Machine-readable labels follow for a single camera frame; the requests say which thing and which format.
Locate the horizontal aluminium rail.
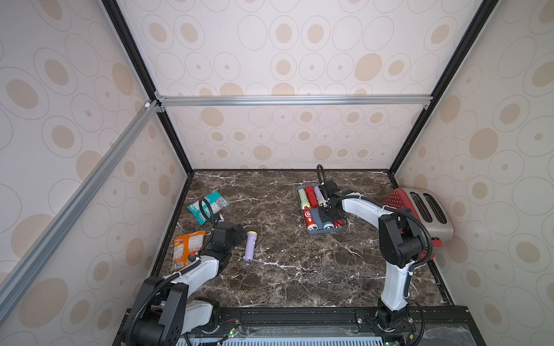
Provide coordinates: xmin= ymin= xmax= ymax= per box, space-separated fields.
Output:
xmin=158 ymin=94 xmax=433 ymax=108

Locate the purple flashlight yellow head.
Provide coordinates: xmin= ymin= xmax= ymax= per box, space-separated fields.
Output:
xmin=243 ymin=231 xmax=258 ymax=262

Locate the red and steel toaster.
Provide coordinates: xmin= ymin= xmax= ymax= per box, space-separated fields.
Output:
xmin=384 ymin=187 xmax=454 ymax=260

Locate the teal snack packet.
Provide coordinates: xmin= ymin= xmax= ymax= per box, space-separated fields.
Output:
xmin=188 ymin=190 xmax=230 ymax=225

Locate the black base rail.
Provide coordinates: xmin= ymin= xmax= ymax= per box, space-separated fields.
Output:
xmin=132 ymin=302 xmax=485 ymax=345

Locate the left diagonal aluminium rail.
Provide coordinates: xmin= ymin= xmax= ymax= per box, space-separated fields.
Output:
xmin=1 ymin=100 xmax=159 ymax=323

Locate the orange snack packet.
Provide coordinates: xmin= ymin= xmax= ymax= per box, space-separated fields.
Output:
xmin=172 ymin=231 xmax=206 ymax=271

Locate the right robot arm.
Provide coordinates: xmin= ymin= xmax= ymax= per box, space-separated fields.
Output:
xmin=316 ymin=164 xmax=433 ymax=332

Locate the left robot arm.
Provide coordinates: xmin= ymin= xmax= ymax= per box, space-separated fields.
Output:
xmin=114 ymin=198 xmax=247 ymax=345

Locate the blue storage tray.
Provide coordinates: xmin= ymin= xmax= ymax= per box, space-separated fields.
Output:
xmin=297 ymin=185 xmax=349 ymax=235

